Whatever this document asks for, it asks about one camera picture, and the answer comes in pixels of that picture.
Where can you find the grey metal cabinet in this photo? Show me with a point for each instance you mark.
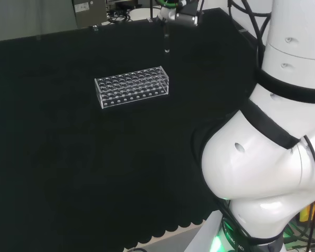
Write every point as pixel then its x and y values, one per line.
pixel 89 13

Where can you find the grey tape strip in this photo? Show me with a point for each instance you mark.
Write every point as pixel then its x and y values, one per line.
pixel 243 30
pixel 149 19

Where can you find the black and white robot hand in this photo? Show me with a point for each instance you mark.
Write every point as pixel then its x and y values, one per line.
pixel 189 6

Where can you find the clear cloth clip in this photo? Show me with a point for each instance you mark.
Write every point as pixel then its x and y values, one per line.
pixel 95 28

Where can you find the black bench cloth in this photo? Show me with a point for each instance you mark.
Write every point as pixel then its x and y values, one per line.
pixel 68 157

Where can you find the clear glass test tube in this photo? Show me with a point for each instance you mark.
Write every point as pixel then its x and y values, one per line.
pixel 167 42

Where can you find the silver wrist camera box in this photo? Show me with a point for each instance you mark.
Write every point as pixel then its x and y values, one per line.
pixel 186 19

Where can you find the clear acrylic test tube rack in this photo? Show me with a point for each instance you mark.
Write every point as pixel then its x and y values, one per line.
pixel 131 89

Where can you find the yellow emergency stop button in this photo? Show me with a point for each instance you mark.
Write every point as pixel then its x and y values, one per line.
pixel 305 214

